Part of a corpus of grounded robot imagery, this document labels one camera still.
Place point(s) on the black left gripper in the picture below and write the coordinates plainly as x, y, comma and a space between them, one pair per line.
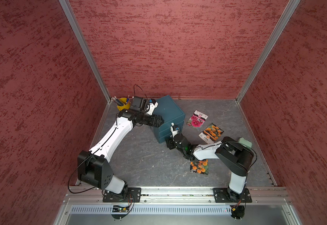
157, 124

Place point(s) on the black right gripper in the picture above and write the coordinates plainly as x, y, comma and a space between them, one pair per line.
169, 142

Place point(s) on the teal drawer cabinet box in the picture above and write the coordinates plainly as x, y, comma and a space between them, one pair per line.
170, 113

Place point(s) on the pink hollyhock seed bag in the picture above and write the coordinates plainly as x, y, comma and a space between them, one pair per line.
197, 119

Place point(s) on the small orange flower seed bag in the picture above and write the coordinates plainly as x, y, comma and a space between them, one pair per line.
200, 167

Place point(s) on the orange marigold seed bag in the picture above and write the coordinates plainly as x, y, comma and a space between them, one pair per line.
211, 134

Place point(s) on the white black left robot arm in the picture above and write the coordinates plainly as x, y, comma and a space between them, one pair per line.
94, 165

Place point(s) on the yellow pen cup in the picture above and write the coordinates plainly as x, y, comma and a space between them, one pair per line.
125, 103

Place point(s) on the pale green sponge block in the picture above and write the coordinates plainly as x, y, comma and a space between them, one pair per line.
245, 142

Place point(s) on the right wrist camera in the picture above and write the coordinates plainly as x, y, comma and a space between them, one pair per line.
175, 129

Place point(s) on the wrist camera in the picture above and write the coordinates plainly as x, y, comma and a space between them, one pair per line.
175, 129
152, 105

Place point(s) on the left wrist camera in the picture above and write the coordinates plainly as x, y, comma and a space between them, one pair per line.
152, 105

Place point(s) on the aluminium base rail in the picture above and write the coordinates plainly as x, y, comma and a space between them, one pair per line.
182, 195

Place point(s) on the left aluminium corner post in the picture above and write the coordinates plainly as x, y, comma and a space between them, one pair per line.
84, 46

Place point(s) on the aluminium corner post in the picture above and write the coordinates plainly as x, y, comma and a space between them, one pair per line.
84, 46
276, 33

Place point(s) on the right aluminium corner post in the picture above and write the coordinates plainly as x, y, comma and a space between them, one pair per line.
276, 33

